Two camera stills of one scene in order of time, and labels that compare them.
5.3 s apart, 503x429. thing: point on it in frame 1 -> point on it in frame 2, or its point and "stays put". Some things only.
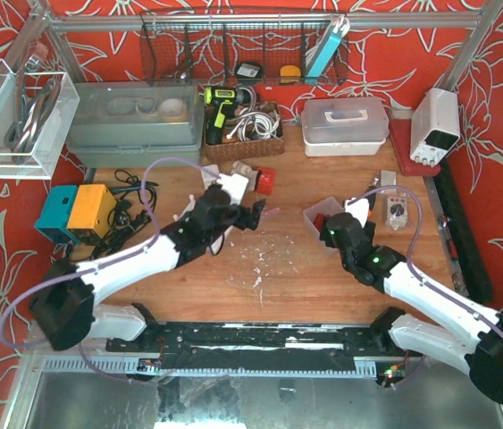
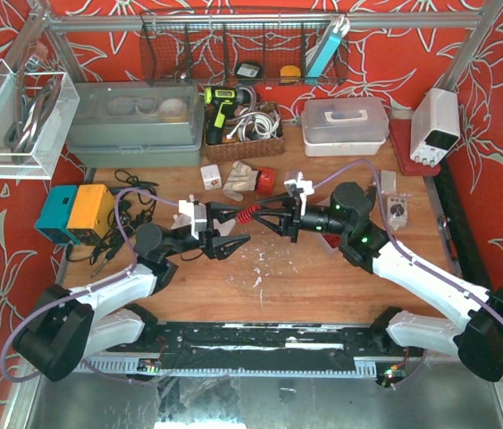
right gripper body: x=327 y=233 -> x=292 y=219
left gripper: x=242 y=215 -> x=209 y=239
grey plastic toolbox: x=129 y=122 stays put
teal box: x=56 y=214 stays put
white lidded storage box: x=344 y=127 stays put
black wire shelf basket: x=195 y=48 stays put
